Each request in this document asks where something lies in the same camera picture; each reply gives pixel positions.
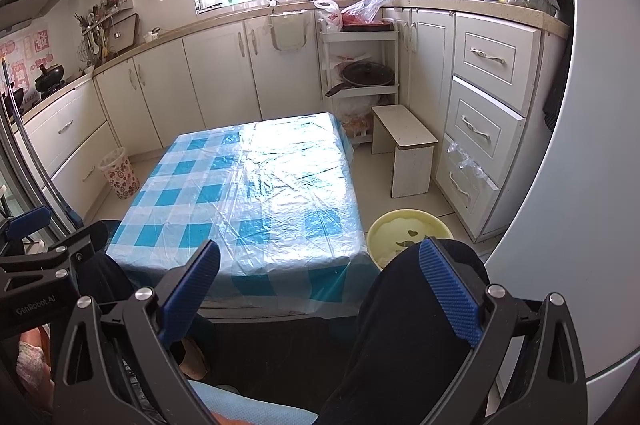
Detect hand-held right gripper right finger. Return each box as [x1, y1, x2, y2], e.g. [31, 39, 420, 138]
[419, 236, 588, 425]

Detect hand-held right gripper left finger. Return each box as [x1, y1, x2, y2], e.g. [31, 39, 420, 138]
[54, 239, 222, 425]

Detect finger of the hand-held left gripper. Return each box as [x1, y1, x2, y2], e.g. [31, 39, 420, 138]
[0, 206, 53, 252]
[0, 220, 109, 287]

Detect yellow plastic basin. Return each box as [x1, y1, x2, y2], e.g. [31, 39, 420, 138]
[366, 210, 455, 270]

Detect person's left forearm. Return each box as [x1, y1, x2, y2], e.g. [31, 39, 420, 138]
[15, 325, 55, 411]

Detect person's black pants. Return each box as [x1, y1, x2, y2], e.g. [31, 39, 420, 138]
[75, 235, 501, 425]

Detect floral waste basket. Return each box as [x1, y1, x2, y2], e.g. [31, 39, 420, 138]
[97, 147, 141, 200]

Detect black wok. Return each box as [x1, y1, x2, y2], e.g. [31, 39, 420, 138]
[0, 87, 26, 110]

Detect blue seat cushion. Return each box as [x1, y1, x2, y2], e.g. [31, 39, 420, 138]
[187, 380, 321, 425]

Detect blue checkered plastic tablecloth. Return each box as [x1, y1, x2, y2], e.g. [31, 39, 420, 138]
[105, 112, 363, 316]

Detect black pot with lid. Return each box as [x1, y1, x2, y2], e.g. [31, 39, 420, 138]
[34, 64, 66, 94]

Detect white wooden stool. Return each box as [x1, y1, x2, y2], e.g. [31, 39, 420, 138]
[371, 104, 439, 199]

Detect dark cutting board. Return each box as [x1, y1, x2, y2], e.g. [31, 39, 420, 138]
[109, 12, 140, 53]

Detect white kitchen cabinets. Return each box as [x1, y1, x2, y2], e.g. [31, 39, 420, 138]
[15, 5, 543, 243]

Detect black frying pan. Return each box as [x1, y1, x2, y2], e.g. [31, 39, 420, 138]
[325, 61, 395, 98]

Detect white storage rack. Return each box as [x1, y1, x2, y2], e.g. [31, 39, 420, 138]
[320, 30, 401, 146]

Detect white hanging door bin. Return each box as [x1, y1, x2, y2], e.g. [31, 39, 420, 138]
[269, 11, 308, 52]

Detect clear plastic bag red contents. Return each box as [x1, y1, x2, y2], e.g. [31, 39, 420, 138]
[341, 0, 397, 26]

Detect white red plastic bag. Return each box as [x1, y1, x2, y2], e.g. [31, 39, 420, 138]
[314, 0, 343, 33]

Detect clear bag on drawer handle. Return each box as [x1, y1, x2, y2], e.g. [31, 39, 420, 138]
[446, 140, 488, 178]

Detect pink wall sticker sheet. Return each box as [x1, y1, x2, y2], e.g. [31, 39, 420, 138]
[0, 27, 51, 93]

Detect wall utensil holder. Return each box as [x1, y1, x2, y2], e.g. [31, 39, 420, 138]
[74, 10, 111, 66]

